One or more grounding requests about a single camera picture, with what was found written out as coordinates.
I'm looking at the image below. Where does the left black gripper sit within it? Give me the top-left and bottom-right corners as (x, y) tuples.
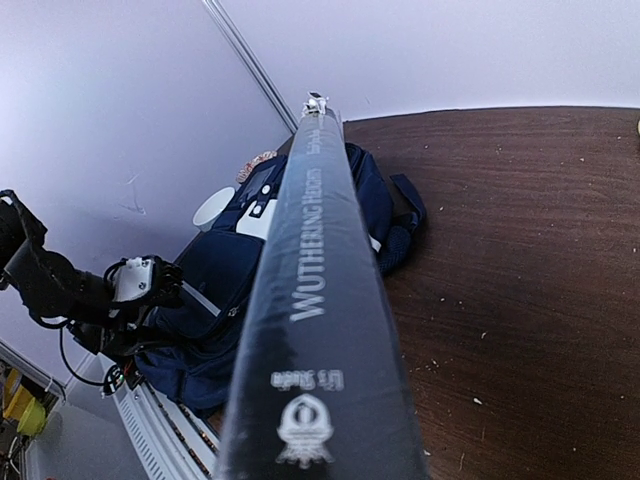
(74, 255), (184, 358)

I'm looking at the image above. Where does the red patterned bowl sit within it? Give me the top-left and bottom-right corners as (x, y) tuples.
(236, 150), (278, 184)

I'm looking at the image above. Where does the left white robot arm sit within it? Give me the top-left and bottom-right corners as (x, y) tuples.
(1, 189), (183, 360)

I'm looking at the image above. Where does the left metal frame post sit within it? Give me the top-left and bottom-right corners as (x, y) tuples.
(202, 0), (298, 134)

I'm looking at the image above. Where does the navy blue backpack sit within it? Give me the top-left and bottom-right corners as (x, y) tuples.
(135, 143), (426, 420)

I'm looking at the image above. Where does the blue hardcover book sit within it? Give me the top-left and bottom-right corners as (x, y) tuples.
(215, 93), (429, 479)

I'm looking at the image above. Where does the front aluminium rail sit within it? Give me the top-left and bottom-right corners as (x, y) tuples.
(112, 381), (220, 480)

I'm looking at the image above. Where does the white ceramic bowl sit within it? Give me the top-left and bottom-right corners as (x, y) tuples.
(192, 186), (236, 232)

